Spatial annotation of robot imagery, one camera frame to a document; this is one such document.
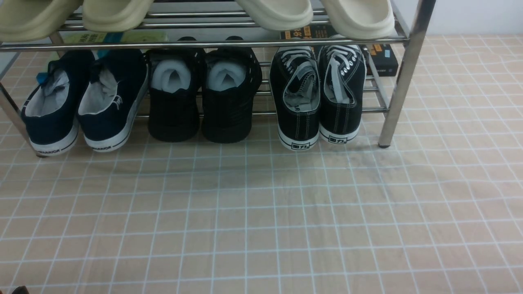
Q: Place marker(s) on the black canvas sneaker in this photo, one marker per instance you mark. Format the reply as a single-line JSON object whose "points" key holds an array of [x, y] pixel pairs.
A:
{"points": [[343, 71], [294, 84]]}

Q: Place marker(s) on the silver metal shoe rack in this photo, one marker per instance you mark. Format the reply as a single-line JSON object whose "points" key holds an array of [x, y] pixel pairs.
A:
{"points": [[412, 40]]}

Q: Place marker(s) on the black slip-on shoe right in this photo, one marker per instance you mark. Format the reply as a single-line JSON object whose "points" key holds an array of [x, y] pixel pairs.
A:
{"points": [[233, 78]]}

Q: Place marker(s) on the black slip-on shoe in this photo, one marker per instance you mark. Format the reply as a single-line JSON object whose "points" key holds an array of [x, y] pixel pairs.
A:
{"points": [[233, 78], [175, 76]]}

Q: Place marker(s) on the black slip-on shoe left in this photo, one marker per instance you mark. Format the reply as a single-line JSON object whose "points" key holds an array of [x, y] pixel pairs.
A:
{"points": [[175, 76]]}

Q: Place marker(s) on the cream slipper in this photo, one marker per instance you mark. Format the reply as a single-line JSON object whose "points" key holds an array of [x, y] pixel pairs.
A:
{"points": [[361, 19], [278, 15]]}

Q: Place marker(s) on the black box yellow text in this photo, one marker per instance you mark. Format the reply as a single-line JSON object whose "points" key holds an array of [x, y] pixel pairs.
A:
{"points": [[382, 55]]}

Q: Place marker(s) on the cream slipper far right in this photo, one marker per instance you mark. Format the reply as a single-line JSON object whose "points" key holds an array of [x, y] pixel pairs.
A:
{"points": [[361, 19]]}

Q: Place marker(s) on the navy sneaker white sole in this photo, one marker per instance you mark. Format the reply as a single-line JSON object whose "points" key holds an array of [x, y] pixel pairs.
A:
{"points": [[118, 82]]}

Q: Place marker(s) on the green yellow box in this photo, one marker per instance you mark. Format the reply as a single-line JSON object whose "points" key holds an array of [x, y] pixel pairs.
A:
{"points": [[134, 36]]}

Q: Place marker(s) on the beige slipper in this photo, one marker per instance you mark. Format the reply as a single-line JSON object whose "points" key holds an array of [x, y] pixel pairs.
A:
{"points": [[114, 15], [30, 20]]}

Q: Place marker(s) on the navy sneaker far left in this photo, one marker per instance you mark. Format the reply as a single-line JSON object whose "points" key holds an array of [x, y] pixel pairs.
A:
{"points": [[49, 113]]}

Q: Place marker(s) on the beige slipper far left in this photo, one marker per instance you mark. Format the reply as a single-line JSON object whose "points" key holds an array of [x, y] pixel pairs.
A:
{"points": [[30, 20]]}

